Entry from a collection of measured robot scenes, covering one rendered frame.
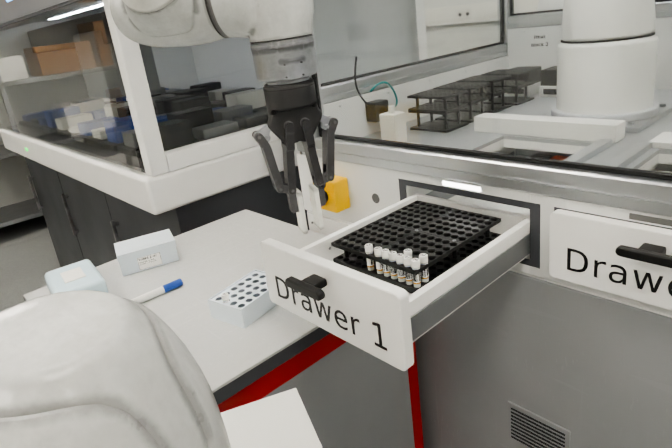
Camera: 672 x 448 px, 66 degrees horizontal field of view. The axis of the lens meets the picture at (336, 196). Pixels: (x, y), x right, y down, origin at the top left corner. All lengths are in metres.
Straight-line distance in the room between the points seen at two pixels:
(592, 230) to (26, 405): 0.72
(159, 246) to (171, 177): 0.29
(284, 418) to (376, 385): 0.49
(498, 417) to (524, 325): 0.24
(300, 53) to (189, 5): 0.16
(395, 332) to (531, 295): 0.36
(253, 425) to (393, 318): 0.20
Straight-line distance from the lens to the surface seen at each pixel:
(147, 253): 1.24
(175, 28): 0.78
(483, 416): 1.19
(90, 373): 0.30
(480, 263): 0.80
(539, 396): 1.07
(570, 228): 0.85
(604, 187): 0.82
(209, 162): 1.52
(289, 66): 0.73
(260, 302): 0.95
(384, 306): 0.65
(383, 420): 1.17
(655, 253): 0.78
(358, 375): 1.05
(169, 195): 1.47
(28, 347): 0.32
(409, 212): 0.94
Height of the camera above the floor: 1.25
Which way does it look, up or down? 19 degrees down
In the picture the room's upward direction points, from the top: 7 degrees counter-clockwise
